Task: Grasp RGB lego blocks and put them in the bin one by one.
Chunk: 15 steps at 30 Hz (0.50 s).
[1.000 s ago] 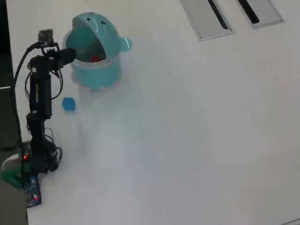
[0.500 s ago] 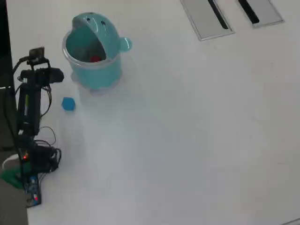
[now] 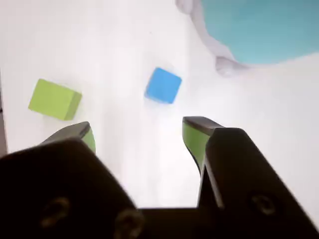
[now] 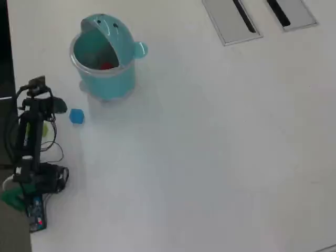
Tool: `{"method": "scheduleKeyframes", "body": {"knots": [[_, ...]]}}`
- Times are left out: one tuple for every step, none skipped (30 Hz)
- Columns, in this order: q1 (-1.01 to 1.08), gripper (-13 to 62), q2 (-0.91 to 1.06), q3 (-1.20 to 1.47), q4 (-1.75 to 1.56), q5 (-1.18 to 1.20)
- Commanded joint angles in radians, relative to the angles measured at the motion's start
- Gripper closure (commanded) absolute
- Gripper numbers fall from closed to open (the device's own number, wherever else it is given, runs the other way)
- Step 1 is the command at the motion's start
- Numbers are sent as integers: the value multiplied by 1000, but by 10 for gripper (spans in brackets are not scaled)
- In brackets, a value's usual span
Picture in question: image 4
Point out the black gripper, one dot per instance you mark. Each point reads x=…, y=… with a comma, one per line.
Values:
x=39, y=106

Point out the red cube block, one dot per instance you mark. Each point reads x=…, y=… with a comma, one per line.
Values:
x=106, y=66

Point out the green cube block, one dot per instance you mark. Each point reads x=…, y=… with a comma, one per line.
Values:
x=45, y=130

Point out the small wrist camera board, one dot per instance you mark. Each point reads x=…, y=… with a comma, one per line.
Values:
x=36, y=82

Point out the blue controller circuit board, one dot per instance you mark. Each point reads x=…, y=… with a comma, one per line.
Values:
x=36, y=212

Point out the white plastic piece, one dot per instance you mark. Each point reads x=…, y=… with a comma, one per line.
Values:
x=8, y=181

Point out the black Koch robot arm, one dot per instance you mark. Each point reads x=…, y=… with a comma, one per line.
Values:
x=29, y=147

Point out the green table clamp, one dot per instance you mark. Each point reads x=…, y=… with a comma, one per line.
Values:
x=11, y=198

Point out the teal whale-shaped bin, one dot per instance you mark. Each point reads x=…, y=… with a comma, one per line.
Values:
x=110, y=84

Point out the blue cube block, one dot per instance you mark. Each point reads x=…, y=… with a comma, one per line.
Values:
x=77, y=116

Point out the dark grey furniture panel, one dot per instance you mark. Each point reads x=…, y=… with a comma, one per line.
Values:
x=3, y=126

